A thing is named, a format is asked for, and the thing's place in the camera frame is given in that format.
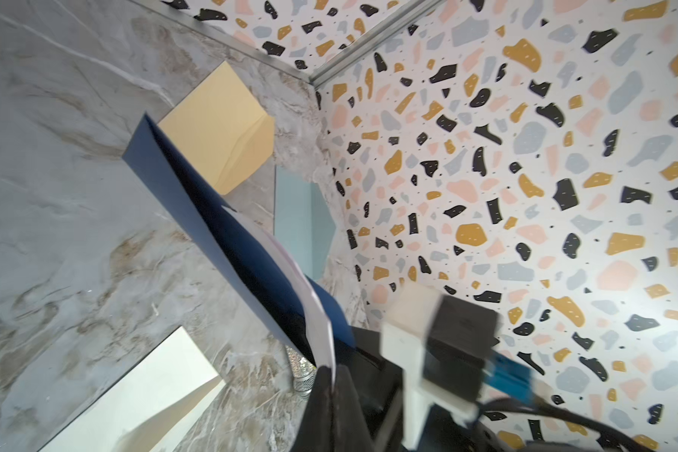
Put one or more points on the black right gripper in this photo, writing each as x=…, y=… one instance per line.
x=457, y=361

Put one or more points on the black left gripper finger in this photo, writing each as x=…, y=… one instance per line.
x=333, y=418

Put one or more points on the white letter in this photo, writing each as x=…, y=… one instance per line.
x=318, y=328

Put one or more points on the cream envelope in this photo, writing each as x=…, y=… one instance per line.
x=152, y=407

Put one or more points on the yellow kraft envelope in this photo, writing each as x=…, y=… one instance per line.
x=222, y=130

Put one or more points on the glitter filled clear tube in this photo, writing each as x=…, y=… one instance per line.
x=303, y=372

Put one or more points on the aluminium right corner post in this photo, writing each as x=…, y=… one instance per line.
x=375, y=37

